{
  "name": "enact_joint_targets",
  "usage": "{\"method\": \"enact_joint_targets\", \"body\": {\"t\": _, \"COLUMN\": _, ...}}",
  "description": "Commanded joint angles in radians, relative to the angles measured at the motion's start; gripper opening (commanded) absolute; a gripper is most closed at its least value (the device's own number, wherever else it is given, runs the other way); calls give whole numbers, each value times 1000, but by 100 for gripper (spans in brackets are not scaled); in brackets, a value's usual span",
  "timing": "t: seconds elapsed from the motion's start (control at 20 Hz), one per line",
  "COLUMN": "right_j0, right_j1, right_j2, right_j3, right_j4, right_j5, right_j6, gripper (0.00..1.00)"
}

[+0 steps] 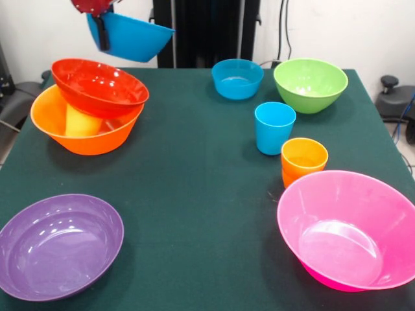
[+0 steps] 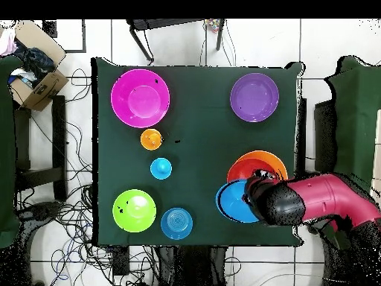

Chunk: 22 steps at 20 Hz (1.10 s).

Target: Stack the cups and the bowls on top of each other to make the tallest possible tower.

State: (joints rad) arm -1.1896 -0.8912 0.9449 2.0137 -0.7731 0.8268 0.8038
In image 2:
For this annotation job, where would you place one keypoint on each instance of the black metal stool frame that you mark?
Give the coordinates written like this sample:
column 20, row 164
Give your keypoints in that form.
column 166, row 23

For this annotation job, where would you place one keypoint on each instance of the orange cup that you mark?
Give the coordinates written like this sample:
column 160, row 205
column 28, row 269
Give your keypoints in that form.
column 151, row 139

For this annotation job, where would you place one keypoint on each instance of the black bench frame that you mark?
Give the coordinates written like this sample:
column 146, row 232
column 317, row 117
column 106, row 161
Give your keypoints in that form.
column 58, row 134

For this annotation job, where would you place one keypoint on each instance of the colourful toy pile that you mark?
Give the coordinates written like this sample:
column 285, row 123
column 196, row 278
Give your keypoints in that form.
column 212, row 25

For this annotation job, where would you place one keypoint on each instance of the large blue bowl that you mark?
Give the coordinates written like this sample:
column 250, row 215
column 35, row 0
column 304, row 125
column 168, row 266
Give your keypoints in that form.
column 232, row 202

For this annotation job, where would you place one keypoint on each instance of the red bowl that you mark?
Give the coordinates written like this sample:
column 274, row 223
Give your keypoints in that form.
column 241, row 169

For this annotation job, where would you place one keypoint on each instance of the dark blue cloth bundle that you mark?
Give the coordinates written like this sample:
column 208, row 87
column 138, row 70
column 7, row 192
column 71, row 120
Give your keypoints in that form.
column 35, row 59

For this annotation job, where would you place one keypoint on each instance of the orange bowl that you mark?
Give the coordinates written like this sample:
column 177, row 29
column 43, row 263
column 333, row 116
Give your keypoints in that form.
column 268, row 158

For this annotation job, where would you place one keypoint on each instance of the purple bowl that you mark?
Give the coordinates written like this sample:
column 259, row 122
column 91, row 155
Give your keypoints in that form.
column 254, row 97

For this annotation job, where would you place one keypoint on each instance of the green cloth covered table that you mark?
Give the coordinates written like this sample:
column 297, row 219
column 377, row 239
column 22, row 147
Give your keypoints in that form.
column 357, row 119
column 7, row 149

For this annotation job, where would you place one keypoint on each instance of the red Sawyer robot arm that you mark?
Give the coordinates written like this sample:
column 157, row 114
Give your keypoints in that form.
column 318, row 196

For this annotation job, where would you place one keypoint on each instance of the black box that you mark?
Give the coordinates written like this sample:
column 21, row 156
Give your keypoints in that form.
column 324, row 137

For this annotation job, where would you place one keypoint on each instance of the blue cup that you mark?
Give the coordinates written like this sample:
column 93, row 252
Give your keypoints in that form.
column 161, row 168

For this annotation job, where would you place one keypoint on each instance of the pink white cloth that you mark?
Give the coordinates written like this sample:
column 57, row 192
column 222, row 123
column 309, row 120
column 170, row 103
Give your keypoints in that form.
column 7, row 41

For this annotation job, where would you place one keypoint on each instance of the green bowl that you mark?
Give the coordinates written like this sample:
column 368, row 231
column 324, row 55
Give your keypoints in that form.
column 134, row 211

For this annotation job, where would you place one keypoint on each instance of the pink bowl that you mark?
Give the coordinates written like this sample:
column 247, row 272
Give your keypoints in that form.
column 140, row 98

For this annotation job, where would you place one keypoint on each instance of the small translucent blue bowl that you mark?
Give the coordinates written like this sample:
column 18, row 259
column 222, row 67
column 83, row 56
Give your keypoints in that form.
column 176, row 223

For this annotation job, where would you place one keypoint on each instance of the dark green table cloth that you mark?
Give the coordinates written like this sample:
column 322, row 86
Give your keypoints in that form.
column 193, row 95

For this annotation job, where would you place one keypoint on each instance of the cardboard box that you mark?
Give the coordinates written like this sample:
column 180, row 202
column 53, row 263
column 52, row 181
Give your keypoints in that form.
column 44, row 92

